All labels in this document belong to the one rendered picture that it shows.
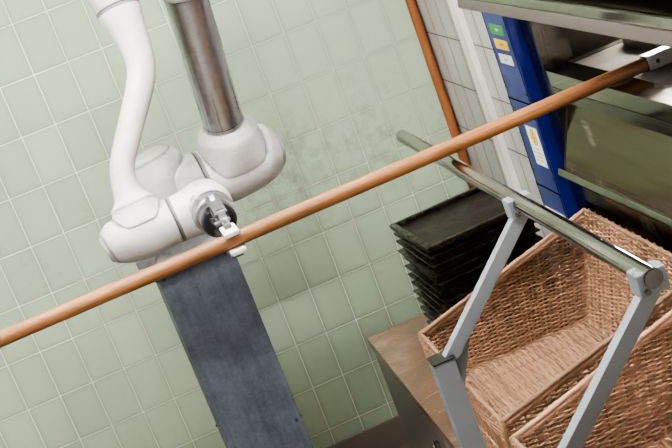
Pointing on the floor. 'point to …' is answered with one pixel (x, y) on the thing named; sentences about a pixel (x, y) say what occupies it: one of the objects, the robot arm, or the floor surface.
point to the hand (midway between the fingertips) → (233, 239)
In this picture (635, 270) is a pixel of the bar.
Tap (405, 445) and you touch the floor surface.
